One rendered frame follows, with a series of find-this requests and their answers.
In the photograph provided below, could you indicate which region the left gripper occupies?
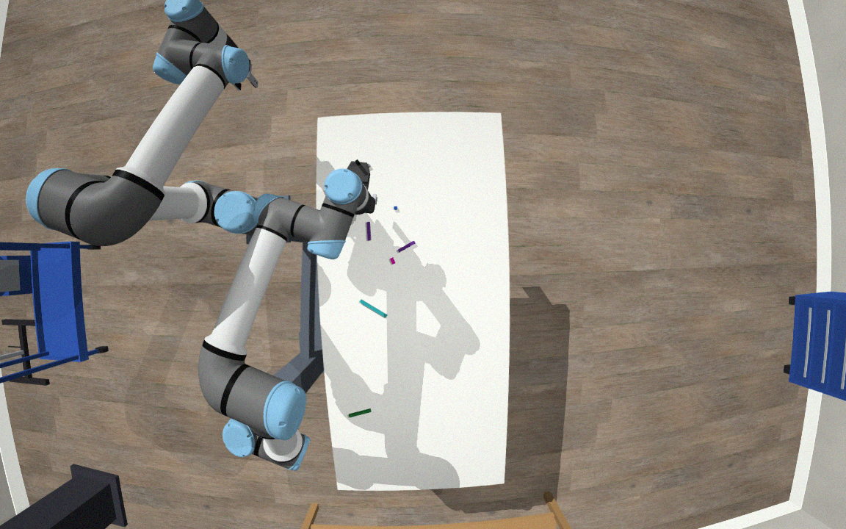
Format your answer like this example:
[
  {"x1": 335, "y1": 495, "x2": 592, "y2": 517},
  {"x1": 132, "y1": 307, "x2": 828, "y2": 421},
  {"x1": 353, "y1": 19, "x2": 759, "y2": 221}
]
[{"x1": 210, "y1": 25, "x2": 259, "y2": 90}]

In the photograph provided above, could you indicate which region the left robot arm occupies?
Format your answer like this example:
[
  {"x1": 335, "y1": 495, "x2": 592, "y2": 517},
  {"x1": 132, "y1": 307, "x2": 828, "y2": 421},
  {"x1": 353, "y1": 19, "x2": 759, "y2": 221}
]
[{"x1": 26, "y1": 0, "x2": 257, "y2": 246}]

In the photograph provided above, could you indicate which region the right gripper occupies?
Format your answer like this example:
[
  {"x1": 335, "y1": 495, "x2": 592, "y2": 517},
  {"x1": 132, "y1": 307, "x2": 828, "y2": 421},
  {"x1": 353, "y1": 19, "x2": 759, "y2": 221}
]
[{"x1": 347, "y1": 159, "x2": 377, "y2": 215}]

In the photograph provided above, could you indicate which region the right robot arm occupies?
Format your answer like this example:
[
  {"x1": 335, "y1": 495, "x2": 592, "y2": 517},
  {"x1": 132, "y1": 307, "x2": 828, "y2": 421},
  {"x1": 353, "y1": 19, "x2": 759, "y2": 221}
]
[{"x1": 198, "y1": 168, "x2": 366, "y2": 471}]

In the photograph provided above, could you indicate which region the turquoise rod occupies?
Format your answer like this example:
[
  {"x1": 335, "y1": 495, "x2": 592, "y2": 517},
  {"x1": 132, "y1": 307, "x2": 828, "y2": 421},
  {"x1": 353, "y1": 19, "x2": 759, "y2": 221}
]
[{"x1": 360, "y1": 299, "x2": 387, "y2": 318}]

